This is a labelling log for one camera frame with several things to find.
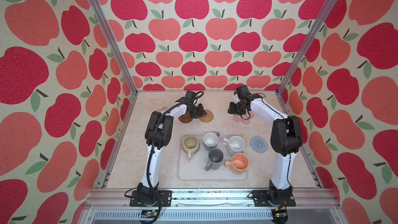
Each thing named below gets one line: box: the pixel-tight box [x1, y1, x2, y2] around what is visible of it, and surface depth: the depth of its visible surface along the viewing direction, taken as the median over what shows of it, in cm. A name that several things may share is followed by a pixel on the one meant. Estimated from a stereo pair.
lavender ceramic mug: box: [202, 131, 220, 151], surface depth 90 cm
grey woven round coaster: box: [249, 135, 268, 154], surface depth 95 cm
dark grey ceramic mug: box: [205, 147, 224, 172], surface depth 80 cm
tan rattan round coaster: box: [199, 109, 215, 123], surface depth 107 cm
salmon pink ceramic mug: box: [223, 152, 250, 175], surface depth 81 cm
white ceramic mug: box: [222, 135, 246, 155], surface depth 87 cm
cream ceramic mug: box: [181, 135, 201, 161], surface depth 86 cm
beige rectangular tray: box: [177, 134, 249, 181], surface depth 85 cm
